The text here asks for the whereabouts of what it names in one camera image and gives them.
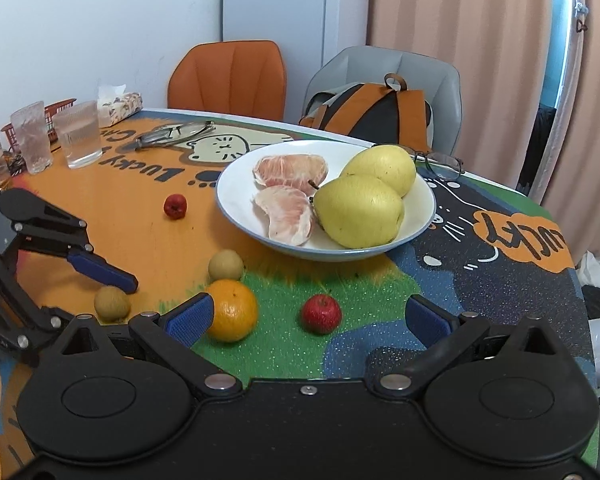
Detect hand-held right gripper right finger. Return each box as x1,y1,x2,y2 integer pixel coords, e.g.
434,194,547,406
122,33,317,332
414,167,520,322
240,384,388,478
374,294,564,401

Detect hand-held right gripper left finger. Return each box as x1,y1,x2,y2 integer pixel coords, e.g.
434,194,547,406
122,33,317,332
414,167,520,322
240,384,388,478
54,293,242,401

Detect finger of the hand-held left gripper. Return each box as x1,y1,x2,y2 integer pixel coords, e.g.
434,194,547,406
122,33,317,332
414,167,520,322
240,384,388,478
0,252,76,362
0,188,140,295

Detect small brown longan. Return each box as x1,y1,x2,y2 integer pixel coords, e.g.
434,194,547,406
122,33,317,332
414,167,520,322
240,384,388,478
208,249,245,282
93,286,132,324

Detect orange tangerine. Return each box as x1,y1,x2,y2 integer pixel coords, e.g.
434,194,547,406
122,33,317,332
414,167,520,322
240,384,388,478
203,279,259,344

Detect large red fruit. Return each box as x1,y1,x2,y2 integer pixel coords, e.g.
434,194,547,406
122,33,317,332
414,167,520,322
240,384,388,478
301,293,343,335

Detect yellow pear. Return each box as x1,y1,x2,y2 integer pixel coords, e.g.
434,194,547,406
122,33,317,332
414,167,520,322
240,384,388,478
340,144,418,199
313,174,406,250

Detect white ceramic bowl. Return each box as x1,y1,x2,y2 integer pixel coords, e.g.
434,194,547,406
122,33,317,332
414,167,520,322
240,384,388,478
215,141,437,262

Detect peeled pomelo segment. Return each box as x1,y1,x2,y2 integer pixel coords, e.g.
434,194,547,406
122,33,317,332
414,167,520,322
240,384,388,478
252,186,315,247
252,154,329,195

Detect colourful cartoon table mat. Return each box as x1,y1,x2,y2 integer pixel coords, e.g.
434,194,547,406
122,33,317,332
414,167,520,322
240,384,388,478
0,108,595,467

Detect small red fruit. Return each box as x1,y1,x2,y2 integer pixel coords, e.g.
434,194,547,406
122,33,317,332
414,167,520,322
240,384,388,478
163,194,187,219

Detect ribbed glass cup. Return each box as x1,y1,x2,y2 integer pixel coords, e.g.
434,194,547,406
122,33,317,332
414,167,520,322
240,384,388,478
10,101,54,175
52,100,105,170

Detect patterned tissue box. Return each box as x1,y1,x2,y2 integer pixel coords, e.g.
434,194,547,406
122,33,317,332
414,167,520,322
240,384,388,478
97,84,145,127

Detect red plastic basket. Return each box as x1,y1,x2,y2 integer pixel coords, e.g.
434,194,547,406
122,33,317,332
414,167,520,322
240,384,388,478
2,98,77,152

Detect small white plastic bag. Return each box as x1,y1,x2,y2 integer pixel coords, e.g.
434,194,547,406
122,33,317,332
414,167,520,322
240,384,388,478
575,252,600,293

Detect orange and black backpack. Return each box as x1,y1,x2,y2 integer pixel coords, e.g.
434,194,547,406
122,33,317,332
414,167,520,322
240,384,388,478
298,73,434,147

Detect orange chair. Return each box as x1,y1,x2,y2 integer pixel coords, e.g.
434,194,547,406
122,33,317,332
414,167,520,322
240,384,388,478
167,40,287,122

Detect grey chair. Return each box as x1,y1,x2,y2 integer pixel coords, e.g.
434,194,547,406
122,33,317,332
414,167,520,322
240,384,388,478
299,45,465,156

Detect wide pink curtain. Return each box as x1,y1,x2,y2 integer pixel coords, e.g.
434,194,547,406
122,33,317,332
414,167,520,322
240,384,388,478
367,0,554,207

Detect white refrigerator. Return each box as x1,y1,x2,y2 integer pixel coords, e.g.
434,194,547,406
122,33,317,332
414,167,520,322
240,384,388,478
223,0,371,124

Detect curtain clips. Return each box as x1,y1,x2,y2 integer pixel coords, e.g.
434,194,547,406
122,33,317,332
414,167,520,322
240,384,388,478
573,0,591,32

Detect grey frame eyeglasses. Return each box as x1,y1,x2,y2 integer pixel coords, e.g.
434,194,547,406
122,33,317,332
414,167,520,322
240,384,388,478
133,120,217,151

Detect thin black frame eyeglasses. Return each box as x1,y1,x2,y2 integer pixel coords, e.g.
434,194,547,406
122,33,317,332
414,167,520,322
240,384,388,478
412,149,465,181

